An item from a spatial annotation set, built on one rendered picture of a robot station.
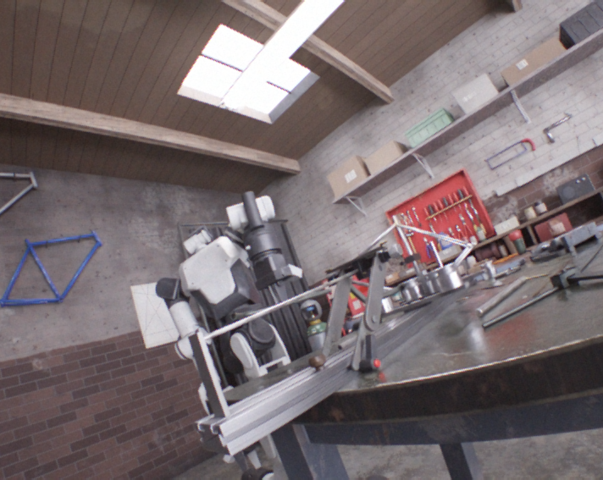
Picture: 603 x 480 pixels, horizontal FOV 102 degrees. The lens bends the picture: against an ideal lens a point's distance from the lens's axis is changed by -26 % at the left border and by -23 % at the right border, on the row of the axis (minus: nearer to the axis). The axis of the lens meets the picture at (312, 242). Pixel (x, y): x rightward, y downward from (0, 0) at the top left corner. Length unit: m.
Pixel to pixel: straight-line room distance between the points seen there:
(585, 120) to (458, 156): 1.05
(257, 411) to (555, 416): 0.31
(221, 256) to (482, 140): 2.33
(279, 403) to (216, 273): 0.95
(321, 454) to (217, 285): 0.80
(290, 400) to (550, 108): 2.80
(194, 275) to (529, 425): 1.16
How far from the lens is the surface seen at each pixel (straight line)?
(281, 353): 1.25
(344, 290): 0.56
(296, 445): 0.61
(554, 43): 2.80
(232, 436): 0.32
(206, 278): 1.26
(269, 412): 0.33
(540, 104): 2.93
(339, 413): 0.41
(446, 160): 2.95
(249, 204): 0.79
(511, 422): 0.42
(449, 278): 0.62
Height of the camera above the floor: 0.98
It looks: 12 degrees up
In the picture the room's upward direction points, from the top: 21 degrees counter-clockwise
